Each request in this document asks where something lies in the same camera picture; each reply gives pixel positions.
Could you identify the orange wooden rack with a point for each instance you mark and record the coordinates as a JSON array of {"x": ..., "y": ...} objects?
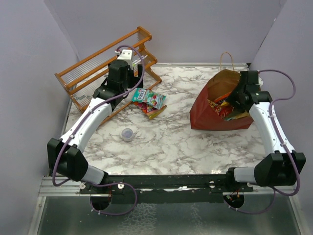
[{"x": 81, "y": 79}]

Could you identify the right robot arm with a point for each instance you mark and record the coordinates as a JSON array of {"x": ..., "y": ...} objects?
[{"x": 282, "y": 164}]

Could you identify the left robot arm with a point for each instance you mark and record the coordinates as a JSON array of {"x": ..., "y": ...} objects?
[{"x": 65, "y": 155}]

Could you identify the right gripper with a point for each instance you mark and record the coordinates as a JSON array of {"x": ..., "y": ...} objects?
[{"x": 231, "y": 99}]

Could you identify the red rice cracker bag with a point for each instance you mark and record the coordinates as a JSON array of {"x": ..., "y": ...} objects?
[{"x": 222, "y": 108}]

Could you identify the small clear plastic cup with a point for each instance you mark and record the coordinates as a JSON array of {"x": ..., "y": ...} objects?
[{"x": 127, "y": 134}]

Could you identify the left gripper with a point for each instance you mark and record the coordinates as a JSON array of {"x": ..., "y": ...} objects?
[{"x": 134, "y": 80}]

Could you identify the teal Fox's candy bag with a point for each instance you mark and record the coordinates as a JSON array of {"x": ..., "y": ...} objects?
[{"x": 148, "y": 97}]

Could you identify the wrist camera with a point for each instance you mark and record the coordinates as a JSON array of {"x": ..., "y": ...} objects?
[
  {"x": 250, "y": 77},
  {"x": 126, "y": 55}
]

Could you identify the red brown paper bag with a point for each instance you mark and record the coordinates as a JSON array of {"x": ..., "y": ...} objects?
[{"x": 202, "y": 116}]

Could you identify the orange fruit candy bag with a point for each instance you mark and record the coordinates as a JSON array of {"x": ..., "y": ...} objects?
[{"x": 149, "y": 110}]

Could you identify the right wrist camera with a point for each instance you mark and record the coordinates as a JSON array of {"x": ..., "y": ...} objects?
[{"x": 250, "y": 77}]

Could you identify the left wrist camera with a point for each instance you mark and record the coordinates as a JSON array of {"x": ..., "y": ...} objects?
[{"x": 126, "y": 55}]

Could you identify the black mounting rail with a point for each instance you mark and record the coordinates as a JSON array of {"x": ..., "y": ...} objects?
[{"x": 160, "y": 189}]

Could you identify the beige snack packet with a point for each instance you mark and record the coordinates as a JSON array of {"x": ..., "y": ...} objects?
[{"x": 240, "y": 115}]

